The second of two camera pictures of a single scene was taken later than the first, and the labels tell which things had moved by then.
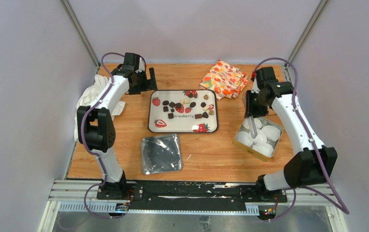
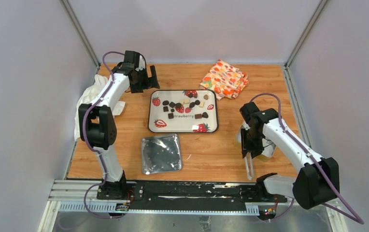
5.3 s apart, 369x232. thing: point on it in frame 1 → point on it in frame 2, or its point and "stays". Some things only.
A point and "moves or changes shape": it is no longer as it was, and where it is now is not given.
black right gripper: [250, 110] → [247, 147]
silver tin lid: [161, 154] stays
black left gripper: [148, 85] stays
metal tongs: [253, 131] moves or changes shape
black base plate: [187, 195] stays
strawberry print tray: [183, 111] stays
